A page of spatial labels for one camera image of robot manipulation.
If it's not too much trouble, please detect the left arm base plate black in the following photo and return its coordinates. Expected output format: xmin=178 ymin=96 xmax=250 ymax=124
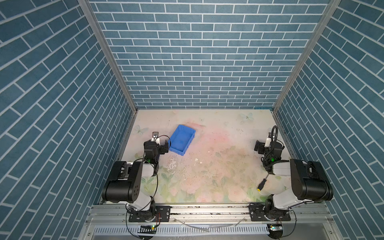
xmin=128 ymin=205 xmax=171 ymax=223

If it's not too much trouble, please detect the corner aluminium post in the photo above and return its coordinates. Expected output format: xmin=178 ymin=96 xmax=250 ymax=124
xmin=78 ymin=0 xmax=138 ymax=114
xmin=272 ymin=0 xmax=341 ymax=115

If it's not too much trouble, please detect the aluminium mounting rail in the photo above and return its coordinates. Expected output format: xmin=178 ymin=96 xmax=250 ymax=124
xmin=86 ymin=203 xmax=334 ymax=226

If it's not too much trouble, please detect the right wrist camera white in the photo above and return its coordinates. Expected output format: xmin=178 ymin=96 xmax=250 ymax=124
xmin=265 ymin=133 xmax=273 ymax=148

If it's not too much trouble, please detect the left corner aluminium post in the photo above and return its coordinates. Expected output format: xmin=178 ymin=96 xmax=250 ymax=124
xmin=78 ymin=0 xmax=138 ymax=114

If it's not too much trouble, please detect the yellow black handled screwdriver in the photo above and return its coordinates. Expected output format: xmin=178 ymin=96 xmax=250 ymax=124
xmin=257 ymin=174 xmax=270 ymax=192

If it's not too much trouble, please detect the right corner aluminium post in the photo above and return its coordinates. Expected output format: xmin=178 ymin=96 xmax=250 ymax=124
xmin=272 ymin=0 xmax=341 ymax=115

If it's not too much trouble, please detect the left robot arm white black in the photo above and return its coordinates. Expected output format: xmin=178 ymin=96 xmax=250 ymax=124
xmin=102 ymin=137 xmax=171 ymax=219

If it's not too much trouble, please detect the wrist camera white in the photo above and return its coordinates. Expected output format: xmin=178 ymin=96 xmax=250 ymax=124
xmin=265 ymin=133 xmax=273 ymax=148
xmin=151 ymin=132 xmax=160 ymax=144

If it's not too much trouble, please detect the blue plastic bin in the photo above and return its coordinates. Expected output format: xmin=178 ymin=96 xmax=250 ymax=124
xmin=170 ymin=125 xmax=196 ymax=156

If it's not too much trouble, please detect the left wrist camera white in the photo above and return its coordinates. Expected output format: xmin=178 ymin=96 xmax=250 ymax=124
xmin=151 ymin=132 xmax=160 ymax=144

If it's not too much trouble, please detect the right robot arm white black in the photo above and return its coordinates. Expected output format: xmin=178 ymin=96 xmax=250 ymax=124
xmin=255 ymin=138 xmax=334 ymax=221

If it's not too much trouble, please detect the white slotted cable duct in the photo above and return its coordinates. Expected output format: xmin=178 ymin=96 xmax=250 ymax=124
xmin=94 ymin=224 xmax=270 ymax=237

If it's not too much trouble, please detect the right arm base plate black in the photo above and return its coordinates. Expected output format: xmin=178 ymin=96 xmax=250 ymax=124
xmin=248 ymin=203 xmax=291 ymax=222

